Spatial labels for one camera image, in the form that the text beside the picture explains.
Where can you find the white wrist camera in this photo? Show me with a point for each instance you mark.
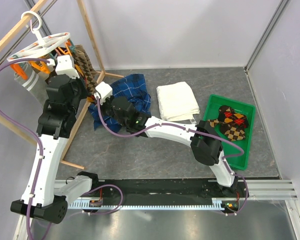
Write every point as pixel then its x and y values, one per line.
pixel 102 91
pixel 64 65

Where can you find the wooden drying rack frame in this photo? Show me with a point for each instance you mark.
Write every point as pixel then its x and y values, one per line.
pixel 69 101

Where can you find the black red argyle sock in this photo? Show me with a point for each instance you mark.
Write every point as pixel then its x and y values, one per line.
pixel 227 115
pixel 91 99

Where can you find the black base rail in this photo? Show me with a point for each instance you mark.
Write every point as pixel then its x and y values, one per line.
pixel 165 192

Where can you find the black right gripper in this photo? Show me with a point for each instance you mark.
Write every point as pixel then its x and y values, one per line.
pixel 103 104

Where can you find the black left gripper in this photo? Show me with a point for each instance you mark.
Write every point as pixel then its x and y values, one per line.
pixel 81 82

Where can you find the brown yellow argyle sock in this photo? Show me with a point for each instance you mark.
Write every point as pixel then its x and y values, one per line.
pixel 233 133

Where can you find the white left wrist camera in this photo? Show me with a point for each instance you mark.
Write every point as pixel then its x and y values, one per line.
pixel 64 65

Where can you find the white folded towel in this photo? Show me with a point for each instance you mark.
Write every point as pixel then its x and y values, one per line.
pixel 177 102

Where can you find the blue plaid shirt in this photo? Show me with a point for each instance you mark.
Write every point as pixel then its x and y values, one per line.
pixel 133 87

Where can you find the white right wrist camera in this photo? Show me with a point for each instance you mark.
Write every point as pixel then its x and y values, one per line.
pixel 102 91

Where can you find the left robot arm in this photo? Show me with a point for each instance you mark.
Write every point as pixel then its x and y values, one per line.
pixel 40 200

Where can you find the grey white striped sock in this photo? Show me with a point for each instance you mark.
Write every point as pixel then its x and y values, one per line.
pixel 33 83

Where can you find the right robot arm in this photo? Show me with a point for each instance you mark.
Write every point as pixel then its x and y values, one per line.
pixel 205 143

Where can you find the white round sock hanger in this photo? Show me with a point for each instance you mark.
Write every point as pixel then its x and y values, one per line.
pixel 44 44

